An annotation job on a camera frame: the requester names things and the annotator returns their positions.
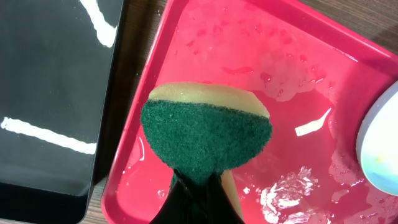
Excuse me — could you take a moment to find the green yellow sponge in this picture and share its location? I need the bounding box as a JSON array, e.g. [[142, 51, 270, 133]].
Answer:
[[140, 82, 274, 220]]

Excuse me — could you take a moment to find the red plastic tray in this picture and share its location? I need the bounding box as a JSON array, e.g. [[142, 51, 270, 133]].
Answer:
[[102, 1, 397, 223]]

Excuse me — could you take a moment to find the white plate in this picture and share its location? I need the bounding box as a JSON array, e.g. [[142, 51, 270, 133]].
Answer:
[[356, 83, 397, 196]]

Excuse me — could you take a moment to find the black rectangular tray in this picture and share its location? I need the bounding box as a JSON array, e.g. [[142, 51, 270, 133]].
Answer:
[[1, 0, 124, 223]]

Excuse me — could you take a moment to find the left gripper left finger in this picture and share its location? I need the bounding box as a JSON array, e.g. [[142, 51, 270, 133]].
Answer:
[[150, 179, 202, 224]]

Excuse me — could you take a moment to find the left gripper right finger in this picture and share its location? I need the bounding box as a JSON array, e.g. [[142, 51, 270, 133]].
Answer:
[[204, 172, 245, 224]]

